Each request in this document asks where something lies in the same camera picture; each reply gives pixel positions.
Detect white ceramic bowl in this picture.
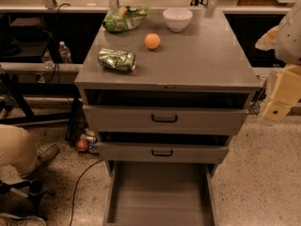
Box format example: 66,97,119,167
163,8,193,32

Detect crushed green soda can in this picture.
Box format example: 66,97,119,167
98,48,135,72

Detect grey middle drawer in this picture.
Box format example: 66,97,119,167
97,142,229,164

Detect black floor cable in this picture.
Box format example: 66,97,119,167
68,159,104,226

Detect orange ball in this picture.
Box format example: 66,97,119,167
144,34,161,50

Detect grey sneaker shoe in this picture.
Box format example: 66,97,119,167
20,143,58,178

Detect grey top drawer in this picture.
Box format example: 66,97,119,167
83,105,248,136

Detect clear plastic water bottle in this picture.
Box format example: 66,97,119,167
58,41,72,64

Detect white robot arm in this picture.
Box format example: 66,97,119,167
255,1,301,121

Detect grey open bottom drawer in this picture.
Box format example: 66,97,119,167
103,162,219,226

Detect grey metal drawer cabinet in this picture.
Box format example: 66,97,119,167
74,8,263,181

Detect person leg tan trousers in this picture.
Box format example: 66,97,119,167
0,124,38,178

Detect red apple on floor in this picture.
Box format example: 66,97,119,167
76,139,88,152

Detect silver can on floor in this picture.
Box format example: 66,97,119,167
80,134,97,143

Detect black office chair base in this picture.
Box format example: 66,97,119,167
0,180,55,220

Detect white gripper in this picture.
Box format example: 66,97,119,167
262,64,301,121

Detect green chip bag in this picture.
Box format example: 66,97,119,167
103,6,150,33

